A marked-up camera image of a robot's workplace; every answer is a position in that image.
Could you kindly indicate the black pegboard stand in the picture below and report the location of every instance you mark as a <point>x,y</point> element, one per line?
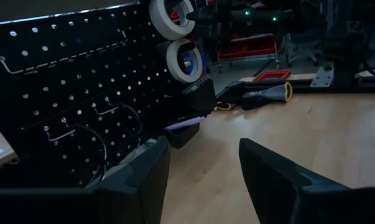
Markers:
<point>66,93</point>

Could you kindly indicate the white masking tape roll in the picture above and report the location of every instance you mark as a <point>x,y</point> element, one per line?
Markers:
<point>174,65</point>
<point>160,21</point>

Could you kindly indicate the red bin shelving rack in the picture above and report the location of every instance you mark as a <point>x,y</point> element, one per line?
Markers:
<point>249,49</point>

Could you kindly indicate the metal mounting bracket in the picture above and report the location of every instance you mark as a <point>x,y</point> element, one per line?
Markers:
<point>322,77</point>

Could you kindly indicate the metal pegboard hook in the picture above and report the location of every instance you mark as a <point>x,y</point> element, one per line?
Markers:
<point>61,136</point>
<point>108,111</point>

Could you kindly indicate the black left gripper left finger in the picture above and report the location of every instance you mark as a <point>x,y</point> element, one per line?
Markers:
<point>112,205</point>

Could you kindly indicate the red tray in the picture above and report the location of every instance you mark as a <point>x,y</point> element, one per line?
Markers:
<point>258,76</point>

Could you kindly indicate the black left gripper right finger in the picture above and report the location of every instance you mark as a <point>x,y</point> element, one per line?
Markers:
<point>283,199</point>

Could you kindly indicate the gray screwdriver bit holder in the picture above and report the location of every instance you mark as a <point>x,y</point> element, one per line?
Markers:
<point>196,85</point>

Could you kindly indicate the black pegboard bin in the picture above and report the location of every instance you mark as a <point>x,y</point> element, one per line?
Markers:
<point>182,137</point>
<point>202,99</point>

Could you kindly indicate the gray tool with yellow rim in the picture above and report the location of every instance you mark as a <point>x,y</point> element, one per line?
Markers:
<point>274,93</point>

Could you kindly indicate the white and blue pen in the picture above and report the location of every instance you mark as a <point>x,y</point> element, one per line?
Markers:
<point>185,124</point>

